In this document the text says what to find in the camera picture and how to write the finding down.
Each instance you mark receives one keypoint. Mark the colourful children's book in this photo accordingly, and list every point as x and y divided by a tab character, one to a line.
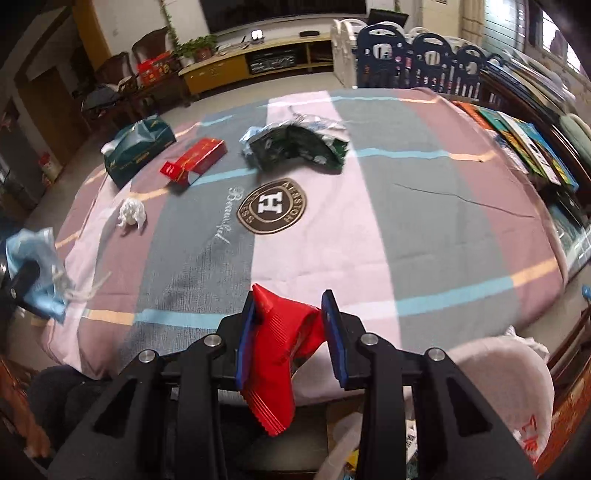
530	152

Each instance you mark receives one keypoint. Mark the red paper cup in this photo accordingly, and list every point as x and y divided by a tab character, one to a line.
287	331

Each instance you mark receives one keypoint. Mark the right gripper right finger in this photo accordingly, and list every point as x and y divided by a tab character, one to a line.
460	436

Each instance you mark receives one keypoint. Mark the yellow wooden TV cabinet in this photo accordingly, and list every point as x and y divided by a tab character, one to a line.
247	63

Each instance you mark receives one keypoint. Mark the dark wooden armchair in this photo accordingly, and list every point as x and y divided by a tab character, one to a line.
119	97

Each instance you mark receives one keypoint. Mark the green tissue box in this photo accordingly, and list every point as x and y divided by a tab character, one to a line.
135	146

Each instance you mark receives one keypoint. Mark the blue face mask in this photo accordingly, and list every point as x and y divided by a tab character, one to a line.
54	289

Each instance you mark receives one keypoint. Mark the striped plaid tablecloth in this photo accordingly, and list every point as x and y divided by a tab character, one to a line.
428	234

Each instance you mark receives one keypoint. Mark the white tissue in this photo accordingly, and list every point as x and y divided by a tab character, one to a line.
132	213

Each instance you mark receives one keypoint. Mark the green snack bag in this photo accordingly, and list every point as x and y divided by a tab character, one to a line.
317	141

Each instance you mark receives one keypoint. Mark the white trash bin with bag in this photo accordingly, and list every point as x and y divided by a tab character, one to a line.
512	374

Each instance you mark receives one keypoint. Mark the red cigarette box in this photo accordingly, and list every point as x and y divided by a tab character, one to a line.
192	164

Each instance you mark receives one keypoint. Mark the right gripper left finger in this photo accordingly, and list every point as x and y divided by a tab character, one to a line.
161	412

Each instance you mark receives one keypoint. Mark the potted green plant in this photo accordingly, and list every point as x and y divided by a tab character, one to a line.
199	49

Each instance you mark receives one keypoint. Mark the green round cushion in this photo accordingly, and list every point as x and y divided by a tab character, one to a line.
578	132

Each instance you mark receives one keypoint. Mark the blue baby playpen fence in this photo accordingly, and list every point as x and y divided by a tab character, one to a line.
383	55

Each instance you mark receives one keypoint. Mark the red gift box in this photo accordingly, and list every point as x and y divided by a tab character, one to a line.
153	70

